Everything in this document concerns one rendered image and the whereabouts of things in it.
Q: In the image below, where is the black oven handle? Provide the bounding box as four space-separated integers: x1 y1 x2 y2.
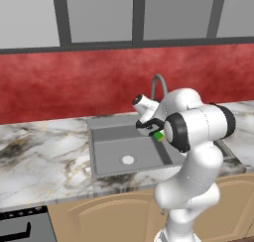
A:
0 221 33 242

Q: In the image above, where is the tan lower cupboard door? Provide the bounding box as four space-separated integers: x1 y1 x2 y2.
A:
66 189 161 242
192 179 254 242

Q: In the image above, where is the grey curved tap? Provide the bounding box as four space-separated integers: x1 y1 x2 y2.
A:
150 73 169 102

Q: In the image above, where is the green and yellow sponge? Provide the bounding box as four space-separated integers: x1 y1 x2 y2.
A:
152 130 166 143

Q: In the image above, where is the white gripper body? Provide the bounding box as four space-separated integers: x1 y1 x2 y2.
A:
136 123 160 137

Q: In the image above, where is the grey sink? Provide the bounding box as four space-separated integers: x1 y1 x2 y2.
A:
86 112 238 181

